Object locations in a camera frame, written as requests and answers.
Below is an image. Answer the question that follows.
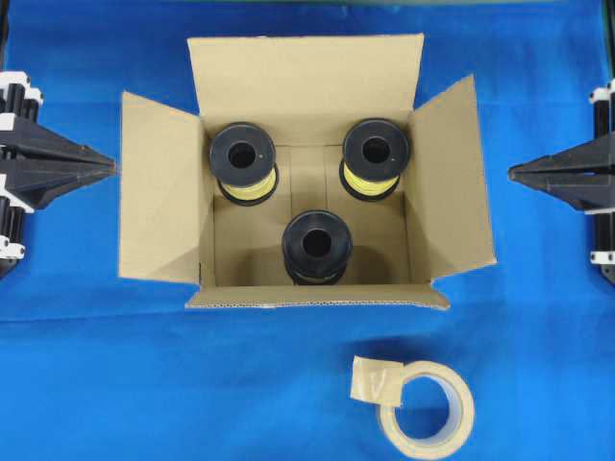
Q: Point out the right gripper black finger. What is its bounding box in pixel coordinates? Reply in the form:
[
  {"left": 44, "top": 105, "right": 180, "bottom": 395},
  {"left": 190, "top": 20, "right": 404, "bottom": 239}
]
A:
[
  {"left": 508, "top": 133, "right": 614, "bottom": 174},
  {"left": 508, "top": 173, "right": 614, "bottom": 211}
]

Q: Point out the black spool yellow wire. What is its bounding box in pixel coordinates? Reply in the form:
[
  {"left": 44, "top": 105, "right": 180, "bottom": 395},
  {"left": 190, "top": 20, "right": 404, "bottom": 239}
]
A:
[
  {"left": 338, "top": 117, "right": 411, "bottom": 203},
  {"left": 209, "top": 121, "right": 280, "bottom": 207}
]

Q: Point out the brown cardboard box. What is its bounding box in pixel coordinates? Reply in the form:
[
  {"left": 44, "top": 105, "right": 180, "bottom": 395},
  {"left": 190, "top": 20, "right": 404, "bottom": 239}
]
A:
[{"left": 119, "top": 35, "right": 496, "bottom": 309}]

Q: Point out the black spool yellow wire left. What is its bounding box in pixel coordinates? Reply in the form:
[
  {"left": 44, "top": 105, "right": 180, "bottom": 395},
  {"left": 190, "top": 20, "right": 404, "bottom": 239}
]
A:
[{"left": 209, "top": 121, "right": 280, "bottom": 207}]

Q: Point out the beige packing tape roll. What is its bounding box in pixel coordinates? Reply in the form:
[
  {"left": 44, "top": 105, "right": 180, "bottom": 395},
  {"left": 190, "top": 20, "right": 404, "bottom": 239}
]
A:
[{"left": 350, "top": 356, "right": 476, "bottom": 460}]

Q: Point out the black spool front centre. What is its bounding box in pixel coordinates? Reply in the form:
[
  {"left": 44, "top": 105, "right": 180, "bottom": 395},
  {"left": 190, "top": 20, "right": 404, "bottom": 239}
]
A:
[{"left": 282, "top": 209, "right": 354, "bottom": 285}]

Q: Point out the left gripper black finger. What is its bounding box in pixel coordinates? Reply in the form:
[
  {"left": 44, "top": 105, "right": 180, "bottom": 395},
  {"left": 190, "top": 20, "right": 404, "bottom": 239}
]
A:
[
  {"left": 1, "top": 114, "right": 115, "bottom": 166},
  {"left": 1, "top": 158, "right": 116, "bottom": 213}
]

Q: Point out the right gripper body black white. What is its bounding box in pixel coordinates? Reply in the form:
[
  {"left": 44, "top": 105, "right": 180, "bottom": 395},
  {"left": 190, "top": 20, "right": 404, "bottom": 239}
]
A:
[{"left": 589, "top": 83, "right": 614, "bottom": 283}]

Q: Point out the black spool yellow wire right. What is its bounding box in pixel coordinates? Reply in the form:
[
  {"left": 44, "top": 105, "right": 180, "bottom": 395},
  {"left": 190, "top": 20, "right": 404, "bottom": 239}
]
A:
[{"left": 338, "top": 117, "right": 411, "bottom": 203}]

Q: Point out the blue table cloth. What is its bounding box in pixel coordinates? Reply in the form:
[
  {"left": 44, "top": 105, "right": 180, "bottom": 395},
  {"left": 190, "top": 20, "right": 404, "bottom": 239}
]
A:
[{"left": 1, "top": 1, "right": 614, "bottom": 460}]

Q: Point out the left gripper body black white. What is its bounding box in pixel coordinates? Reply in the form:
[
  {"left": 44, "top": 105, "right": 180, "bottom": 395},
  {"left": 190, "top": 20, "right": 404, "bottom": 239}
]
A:
[{"left": 1, "top": 71, "right": 43, "bottom": 279}]

